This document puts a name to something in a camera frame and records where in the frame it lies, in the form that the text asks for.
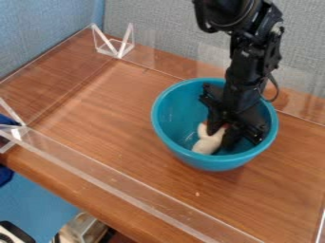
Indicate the black and white device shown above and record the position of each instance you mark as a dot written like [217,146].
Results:
[12,234]

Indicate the blue plastic bowl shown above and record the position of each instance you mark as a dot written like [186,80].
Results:
[177,114]

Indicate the clear acrylic back barrier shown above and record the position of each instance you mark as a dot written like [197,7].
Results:
[157,52]

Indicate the clear acrylic left bracket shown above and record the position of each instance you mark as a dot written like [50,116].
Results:
[9,121]

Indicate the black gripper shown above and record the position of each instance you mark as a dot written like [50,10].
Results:
[234,110]

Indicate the white and orange toy mushroom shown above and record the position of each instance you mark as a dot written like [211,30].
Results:
[207,143]

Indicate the clear acrylic front barrier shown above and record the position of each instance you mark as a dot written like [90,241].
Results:
[114,195]

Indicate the grey metal box below table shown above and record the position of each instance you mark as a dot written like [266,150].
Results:
[83,229]

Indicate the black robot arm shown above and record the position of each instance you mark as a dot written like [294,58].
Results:
[254,24]

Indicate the clear acrylic barrier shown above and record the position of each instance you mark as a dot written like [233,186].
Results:
[157,52]
[114,195]

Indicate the clear acrylic corner bracket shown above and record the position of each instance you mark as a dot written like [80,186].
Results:
[112,47]

